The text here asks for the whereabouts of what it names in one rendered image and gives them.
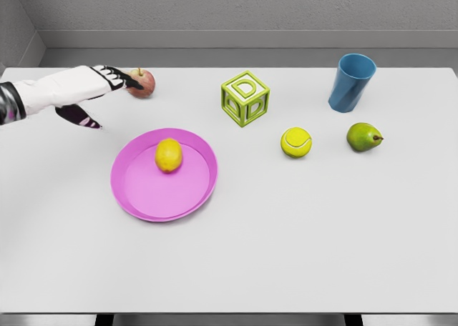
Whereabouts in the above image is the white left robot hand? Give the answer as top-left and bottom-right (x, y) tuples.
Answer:
(49, 65), (145, 130)

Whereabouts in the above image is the red apple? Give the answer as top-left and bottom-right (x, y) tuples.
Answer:
(125, 67), (156, 99)

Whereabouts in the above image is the green letter D block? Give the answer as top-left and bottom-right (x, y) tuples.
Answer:
(220, 70), (271, 129)

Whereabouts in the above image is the green pear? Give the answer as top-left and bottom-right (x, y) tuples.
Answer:
(346, 122), (384, 153)

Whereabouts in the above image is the blue cup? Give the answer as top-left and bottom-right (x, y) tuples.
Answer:
(328, 53), (377, 114)

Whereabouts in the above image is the yellow lemon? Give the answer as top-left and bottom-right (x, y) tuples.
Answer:
(154, 138), (183, 174)

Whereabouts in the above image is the pink plate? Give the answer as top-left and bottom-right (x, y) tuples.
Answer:
(109, 127), (219, 223)

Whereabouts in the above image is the yellow-green tennis ball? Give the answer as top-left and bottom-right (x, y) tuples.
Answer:
(280, 127), (313, 159)

